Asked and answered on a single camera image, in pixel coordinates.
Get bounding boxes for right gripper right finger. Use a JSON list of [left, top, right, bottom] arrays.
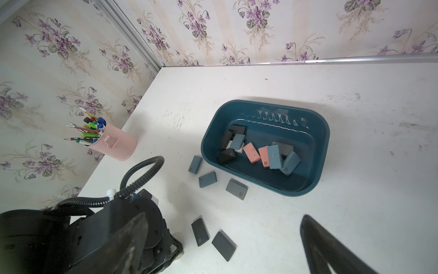
[[300, 215, 376, 274]]

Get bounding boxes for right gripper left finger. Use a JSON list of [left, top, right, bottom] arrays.
[[68, 213, 148, 274]]

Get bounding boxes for black eraser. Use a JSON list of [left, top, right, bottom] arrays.
[[220, 130, 233, 150], [216, 148, 237, 164], [191, 217, 209, 247], [229, 124, 246, 135], [212, 229, 237, 262]]

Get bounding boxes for blue eraser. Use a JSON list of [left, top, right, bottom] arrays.
[[198, 171, 217, 188], [268, 145, 283, 170], [230, 134, 245, 150], [280, 151, 301, 177], [188, 155, 203, 174]]

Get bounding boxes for grey eraser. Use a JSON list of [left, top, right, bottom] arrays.
[[272, 142, 294, 158], [226, 179, 249, 200]]

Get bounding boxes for pink eraser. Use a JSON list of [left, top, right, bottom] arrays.
[[243, 143, 261, 164], [258, 146, 270, 169]]

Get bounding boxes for white eraser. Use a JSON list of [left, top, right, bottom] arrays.
[[226, 140, 245, 154]]

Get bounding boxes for blue eraser bottom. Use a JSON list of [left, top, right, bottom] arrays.
[[230, 134, 245, 150]]

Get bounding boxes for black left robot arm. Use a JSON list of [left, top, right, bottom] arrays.
[[1, 156, 184, 274]]

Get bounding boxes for grey eraser below box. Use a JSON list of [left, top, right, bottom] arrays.
[[226, 179, 249, 200]]

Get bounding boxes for teal plastic storage box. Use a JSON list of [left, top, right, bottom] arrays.
[[201, 100, 330, 196]]

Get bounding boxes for pink pen holder cup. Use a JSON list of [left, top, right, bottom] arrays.
[[89, 122, 137, 162]]

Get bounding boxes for coloured pens in cup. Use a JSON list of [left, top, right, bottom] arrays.
[[65, 107, 107, 147]]

